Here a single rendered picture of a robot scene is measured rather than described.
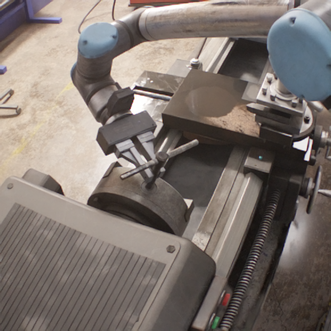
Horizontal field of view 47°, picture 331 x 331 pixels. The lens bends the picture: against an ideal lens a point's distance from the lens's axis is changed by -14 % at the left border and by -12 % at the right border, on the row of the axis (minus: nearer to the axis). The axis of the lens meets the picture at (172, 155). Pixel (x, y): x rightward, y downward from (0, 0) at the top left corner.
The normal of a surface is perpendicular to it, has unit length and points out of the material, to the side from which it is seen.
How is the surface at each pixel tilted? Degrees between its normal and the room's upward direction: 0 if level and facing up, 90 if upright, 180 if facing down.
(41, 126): 0
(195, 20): 76
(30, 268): 0
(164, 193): 38
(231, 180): 0
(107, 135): 21
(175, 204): 54
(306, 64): 87
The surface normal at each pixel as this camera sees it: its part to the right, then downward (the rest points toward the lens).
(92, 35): 0.15, -0.44
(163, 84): -0.04, -0.69
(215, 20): -0.73, 0.37
